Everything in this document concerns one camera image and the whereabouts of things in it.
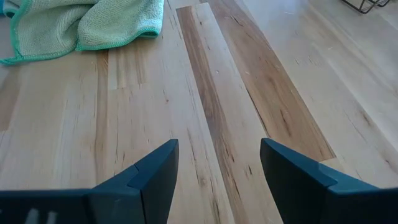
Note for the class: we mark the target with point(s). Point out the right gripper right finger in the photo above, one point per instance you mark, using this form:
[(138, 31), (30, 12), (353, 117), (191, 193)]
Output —
[(295, 186)]

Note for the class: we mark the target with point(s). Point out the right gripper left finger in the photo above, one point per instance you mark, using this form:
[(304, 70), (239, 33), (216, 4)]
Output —
[(149, 186)]

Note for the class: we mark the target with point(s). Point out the pale green microfiber towel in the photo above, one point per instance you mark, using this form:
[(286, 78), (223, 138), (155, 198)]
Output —
[(93, 25)]

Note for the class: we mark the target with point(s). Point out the teal microfiber towel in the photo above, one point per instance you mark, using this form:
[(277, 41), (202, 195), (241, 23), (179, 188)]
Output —
[(1, 7)]

